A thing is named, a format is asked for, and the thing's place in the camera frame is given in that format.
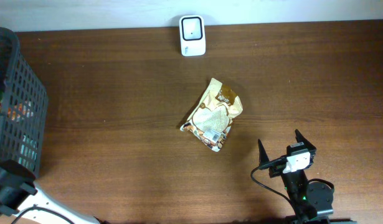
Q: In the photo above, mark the grey plastic mesh basket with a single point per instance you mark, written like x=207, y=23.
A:
x=24, y=106

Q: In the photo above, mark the white barcode scanner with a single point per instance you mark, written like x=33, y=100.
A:
x=192, y=35

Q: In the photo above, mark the beige brown snack bag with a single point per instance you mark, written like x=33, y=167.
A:
x=212, y=118

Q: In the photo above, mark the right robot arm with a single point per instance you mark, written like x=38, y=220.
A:
x=311, y=200

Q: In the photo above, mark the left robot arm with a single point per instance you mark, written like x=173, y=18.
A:
x=22, y=197

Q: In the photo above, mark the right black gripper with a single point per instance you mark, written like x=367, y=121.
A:
x=311, y=149

